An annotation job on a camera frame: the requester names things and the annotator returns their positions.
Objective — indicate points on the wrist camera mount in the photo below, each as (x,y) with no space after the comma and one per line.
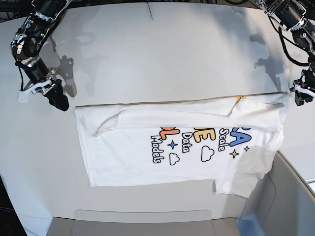
(42,88)
(300,86)

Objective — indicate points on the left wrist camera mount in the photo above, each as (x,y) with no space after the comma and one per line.
(300,86)

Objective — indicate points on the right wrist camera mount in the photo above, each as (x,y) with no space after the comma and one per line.
(42,88)

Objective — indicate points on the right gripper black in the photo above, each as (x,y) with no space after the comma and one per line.
(38,72)

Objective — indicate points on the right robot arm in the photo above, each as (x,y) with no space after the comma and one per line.
(25,47)

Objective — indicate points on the white t-shirt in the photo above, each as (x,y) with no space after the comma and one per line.
(231,141)

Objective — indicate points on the beige cardboard box right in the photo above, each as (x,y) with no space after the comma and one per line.
(282,204)

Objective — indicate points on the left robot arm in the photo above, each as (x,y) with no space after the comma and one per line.
(296,25)

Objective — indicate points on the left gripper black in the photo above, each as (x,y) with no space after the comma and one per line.
(308,77)

